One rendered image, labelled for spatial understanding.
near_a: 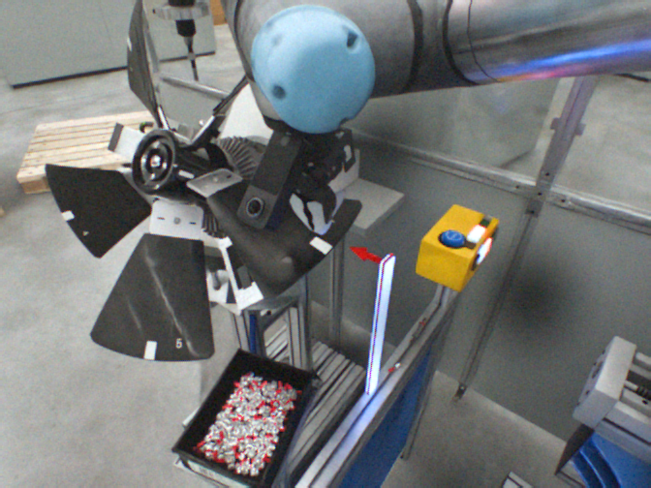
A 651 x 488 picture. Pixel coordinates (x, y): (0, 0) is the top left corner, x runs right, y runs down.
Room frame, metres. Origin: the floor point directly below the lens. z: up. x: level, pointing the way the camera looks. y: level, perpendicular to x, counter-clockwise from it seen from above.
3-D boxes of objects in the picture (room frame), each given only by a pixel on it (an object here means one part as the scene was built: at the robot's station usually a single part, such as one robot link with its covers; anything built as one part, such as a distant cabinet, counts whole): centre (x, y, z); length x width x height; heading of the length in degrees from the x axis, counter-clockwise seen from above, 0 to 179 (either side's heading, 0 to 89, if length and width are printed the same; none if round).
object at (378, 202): (1.14, -0.04, 0.85); 0.36 x 0.24 x 0.03; 53
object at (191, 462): (0.37, 0.14, 0.85); 0.22 x 0.17 x 0.07; 159
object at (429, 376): (0.68, -0.29, 0.39); 0.04 x 0.04 x 0.78; 53
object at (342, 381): (0.87, 0.18, 0.04); 0.62 x 0.45 x 0.08; 143
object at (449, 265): (0.65, -0.27, 1.02); 0.16 x 0.10 x 0.11; 143
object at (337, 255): (1.14, -0.04, 0.42); 0.04 x 0.04 x 0.83; 53
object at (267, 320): (0.88, 0.17, 0.56); 0.19 x 0.04 x 0.04; 143
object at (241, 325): (0.79, 0.24, 0.46); 0.09 x 0.05 x 0.91; 53
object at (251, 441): (0.37, 0.14, 0.83); 0.19 x 0.14 x 0.04; 159
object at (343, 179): (1.21, 0.00, 0.92); 0.17 x 0.16 x 0.11; 143
